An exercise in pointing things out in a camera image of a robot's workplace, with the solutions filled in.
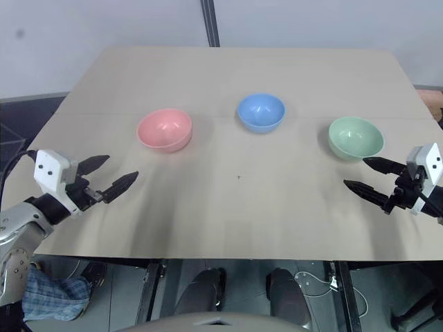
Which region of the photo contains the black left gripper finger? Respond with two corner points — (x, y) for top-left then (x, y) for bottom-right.
(76, 155), (111, 178)
(102, 171), (140, 205)

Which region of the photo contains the grey rounded robot body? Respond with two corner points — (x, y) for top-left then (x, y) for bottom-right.
(120, 311), (312, 332)

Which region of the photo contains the dark rounded shape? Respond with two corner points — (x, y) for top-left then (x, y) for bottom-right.
(265, 268), (309, 326)
(172, 268), (228, 317)

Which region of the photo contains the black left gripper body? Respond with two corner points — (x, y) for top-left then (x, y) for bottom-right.
(65, 168), (106, 212)

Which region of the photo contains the blue plastic bowl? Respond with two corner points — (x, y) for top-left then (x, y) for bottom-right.
(236, 93), (287, 134)

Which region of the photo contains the black shoe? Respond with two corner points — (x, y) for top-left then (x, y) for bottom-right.
(81, 261), (107, 288)

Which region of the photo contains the black table leg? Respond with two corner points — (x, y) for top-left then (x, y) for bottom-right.
(136, 261), (168, 332)
(333, 261), (363, 332)

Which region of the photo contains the brown cardboard box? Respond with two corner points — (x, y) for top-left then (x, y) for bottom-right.
(415, 89), (443, 122)

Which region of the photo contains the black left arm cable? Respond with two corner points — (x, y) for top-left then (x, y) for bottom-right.
(0, 149), (38, 212)

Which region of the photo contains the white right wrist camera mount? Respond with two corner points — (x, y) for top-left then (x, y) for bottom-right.
(405, 142), (443, 217)

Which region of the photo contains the pink plastic bowl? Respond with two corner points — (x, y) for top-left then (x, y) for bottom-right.
(136, 108), (193, 154)

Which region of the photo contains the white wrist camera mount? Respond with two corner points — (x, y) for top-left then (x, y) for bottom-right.
(33, 149), (84, 216)
(405, 142), (443, 217)

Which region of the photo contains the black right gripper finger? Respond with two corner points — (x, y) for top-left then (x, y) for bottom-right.
(343, 178), (392, 209)
(362, 156), (406, 176)

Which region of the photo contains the blue checkered cloth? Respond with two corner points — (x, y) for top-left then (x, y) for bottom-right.
(22, 264), (93, 322)

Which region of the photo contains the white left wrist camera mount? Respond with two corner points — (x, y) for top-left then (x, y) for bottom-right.
(33, 149), (84, 216)

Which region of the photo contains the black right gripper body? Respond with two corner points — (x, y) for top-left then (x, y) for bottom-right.
(381, 165), (431, 216)

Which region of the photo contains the grey vertical wall strip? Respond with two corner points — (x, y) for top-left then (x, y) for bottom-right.
(200, 0), (222, 48)

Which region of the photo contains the green plastic bowl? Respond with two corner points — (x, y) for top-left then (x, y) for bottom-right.
(327, 116), (385, 162)

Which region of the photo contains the thin white cable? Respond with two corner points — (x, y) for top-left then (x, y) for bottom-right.
(293, 270), (370, 320)

